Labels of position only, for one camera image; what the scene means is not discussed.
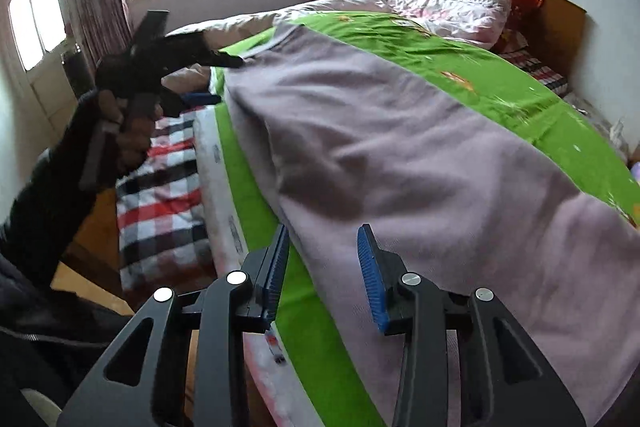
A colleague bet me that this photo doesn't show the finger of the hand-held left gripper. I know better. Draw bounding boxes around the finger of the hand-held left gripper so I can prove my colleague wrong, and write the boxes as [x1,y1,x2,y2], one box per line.
[160,88,222,118]
[160,32,244,70]

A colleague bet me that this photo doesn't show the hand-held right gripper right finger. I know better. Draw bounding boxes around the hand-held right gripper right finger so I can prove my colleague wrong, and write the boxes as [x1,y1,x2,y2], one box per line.
[356,223,587,427]

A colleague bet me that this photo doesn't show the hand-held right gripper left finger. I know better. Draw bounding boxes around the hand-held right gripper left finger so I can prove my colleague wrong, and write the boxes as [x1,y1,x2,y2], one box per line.
[56,223,291,427]

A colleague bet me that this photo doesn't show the mauve pants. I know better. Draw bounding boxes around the mauve pants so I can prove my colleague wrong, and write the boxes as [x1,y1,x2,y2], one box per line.
[223,23,640,427]

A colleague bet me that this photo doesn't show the person's left forearm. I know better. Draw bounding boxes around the person's left forearm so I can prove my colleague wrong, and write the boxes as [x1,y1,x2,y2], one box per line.
[0,89,126,295]

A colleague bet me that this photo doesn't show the person's left hand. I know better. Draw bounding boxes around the person's left hand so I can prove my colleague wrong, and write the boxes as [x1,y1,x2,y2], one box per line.
[99,91,165,180]

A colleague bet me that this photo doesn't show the black upright object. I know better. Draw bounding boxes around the black upright object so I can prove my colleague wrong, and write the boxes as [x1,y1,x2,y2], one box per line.
[61,49,96,100]

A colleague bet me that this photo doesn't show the white floral mattress pad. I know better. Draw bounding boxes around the white floral mattress pad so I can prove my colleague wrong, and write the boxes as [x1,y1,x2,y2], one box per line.
[192,107,351,427]

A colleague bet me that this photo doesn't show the white glazed door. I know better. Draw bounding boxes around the white glazed door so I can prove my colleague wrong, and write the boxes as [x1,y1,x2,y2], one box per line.
[0,0,81,118]

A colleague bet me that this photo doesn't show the red black plaid blanket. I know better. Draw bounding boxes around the red black plaid blanket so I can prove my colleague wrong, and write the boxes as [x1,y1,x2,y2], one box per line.
[116,107,216,293]

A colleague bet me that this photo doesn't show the green printed bed sheet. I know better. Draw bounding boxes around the green printed bed sheet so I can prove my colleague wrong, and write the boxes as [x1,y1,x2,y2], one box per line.
[212,9,640,427]

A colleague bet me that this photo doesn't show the pink patterned quilt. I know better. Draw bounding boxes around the pink patterned quilt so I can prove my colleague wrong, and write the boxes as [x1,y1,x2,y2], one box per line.
[165,0,513,52]

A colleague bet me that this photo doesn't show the person's dark jacket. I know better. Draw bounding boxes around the person's dark jacket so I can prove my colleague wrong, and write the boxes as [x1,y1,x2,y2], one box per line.
[0,252,136,427]

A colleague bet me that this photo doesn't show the striped cloth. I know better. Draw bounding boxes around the striped cloth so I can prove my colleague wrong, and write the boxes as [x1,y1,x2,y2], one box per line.
[500,49,568,95]

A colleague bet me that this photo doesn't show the wooden headboard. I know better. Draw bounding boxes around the wooden headboard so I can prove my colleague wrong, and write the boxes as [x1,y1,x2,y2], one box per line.
[400,0,587,80]

